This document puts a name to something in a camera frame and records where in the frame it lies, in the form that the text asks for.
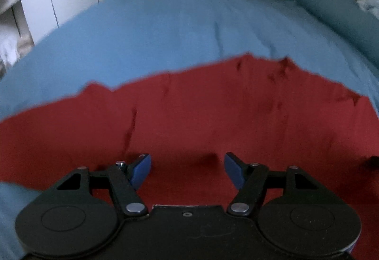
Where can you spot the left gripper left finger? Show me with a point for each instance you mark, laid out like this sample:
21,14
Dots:
125,180

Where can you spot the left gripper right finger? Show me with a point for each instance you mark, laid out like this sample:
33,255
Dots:
249,180

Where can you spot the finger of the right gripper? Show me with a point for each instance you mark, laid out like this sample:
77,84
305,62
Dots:
372,163

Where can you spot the red cloth garment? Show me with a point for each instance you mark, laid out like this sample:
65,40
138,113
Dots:
268,112

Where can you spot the blue bed sheet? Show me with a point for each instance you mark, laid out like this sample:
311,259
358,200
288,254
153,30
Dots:
118,42

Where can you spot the teal bolster cushion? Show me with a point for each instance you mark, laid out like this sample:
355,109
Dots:
346,18

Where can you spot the light blue crumpled blanket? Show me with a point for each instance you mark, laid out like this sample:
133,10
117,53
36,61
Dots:
369,6

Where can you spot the white shelf unit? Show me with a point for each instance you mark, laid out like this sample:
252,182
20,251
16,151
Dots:
24,23

